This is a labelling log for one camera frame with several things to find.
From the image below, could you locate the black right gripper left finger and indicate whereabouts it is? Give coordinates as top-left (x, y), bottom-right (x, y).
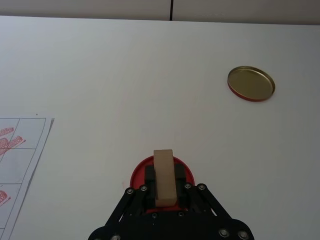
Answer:
top-left (87, 164), bottom-right (157, 240)

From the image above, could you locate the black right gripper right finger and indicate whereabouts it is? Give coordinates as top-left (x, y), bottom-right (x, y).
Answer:
top-left (174, 163), bottom-right (255, 240)

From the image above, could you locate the tan wooden stamp block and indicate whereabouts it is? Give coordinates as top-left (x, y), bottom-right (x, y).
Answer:
top-left (153, 149), bottom-right (178, 208)

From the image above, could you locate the round red ink pad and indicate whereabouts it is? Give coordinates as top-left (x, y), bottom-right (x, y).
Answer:
top-left (129, 155), bottom-right (196, 215)

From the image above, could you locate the round gold tin lid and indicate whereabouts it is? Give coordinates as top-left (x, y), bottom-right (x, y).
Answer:
top-left (227, 65), bottom-right (276, 103)

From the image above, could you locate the white gridded paper sheet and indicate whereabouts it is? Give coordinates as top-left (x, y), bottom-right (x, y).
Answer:
top-left (0, 115), bottom-right (55, 240)

